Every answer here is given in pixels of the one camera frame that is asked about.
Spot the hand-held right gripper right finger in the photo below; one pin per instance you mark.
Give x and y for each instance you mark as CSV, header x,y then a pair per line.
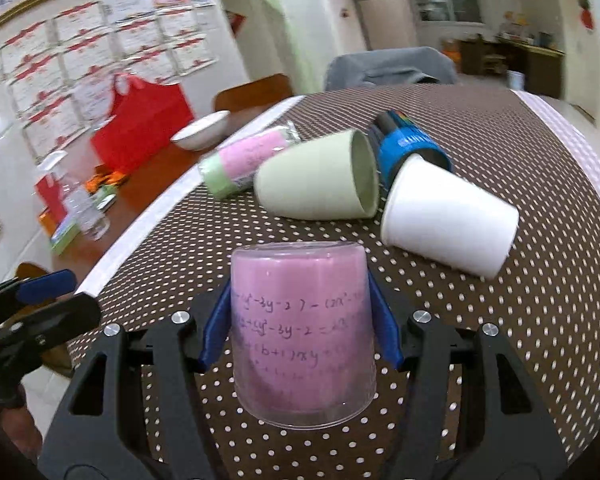
x,y
385,325

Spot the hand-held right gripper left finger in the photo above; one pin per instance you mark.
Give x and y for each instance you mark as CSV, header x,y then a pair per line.
x,y
215,327

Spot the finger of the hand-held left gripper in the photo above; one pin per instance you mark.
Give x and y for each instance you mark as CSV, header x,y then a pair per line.
x,y
55,317
47,285

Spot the clear pink plastic cup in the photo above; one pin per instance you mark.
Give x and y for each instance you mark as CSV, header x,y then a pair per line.
x,y
302,332

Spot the white paper cup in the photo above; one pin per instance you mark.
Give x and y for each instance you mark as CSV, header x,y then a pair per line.
x,y
447,215

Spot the light green cup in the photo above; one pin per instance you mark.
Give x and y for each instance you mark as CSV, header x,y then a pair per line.
x,y
312,177

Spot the pink and green cup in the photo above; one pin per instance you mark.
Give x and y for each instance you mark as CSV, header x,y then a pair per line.
x,y
240,160

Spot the green box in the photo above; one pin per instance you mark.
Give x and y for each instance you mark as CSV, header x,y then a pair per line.
x,y
62,235

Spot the red packet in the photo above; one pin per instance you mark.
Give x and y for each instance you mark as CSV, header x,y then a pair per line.
x,y
50,197

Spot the clear plastic bottle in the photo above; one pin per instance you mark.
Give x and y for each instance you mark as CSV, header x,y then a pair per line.
x,y
80,200

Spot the brown dotted tablecloth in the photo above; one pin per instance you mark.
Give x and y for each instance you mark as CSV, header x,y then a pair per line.
x,y
480,310

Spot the blue cylindrical container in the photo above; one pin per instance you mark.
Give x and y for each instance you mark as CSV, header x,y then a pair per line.
x,y
405,142

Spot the red bag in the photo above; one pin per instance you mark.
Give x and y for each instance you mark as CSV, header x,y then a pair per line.
x,y
142,127

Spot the white bowl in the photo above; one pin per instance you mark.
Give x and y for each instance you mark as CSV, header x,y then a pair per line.
x,y
200,130

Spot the wooden chair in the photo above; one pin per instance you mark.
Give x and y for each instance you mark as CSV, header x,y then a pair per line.
x,y
252,92

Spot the white bucket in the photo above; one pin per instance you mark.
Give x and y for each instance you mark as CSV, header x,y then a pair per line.
x,y
515,80

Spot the dark wooden cabinet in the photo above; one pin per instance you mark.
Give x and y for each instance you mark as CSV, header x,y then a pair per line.
x,y
525,62

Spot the white refrigerator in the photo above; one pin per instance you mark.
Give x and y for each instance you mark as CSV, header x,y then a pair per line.
x,y
385,15

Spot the wall of certificates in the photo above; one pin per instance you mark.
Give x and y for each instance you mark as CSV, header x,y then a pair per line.
x,y
80,55

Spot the red wall ornament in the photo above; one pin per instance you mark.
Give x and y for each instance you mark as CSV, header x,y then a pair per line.
x,y
586,10

